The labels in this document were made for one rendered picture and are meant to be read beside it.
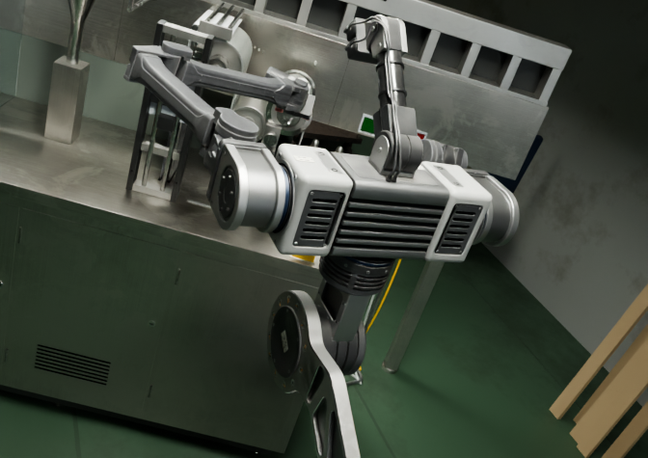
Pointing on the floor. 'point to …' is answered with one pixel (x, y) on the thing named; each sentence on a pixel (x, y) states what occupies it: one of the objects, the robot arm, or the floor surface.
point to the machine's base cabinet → (141, 328)
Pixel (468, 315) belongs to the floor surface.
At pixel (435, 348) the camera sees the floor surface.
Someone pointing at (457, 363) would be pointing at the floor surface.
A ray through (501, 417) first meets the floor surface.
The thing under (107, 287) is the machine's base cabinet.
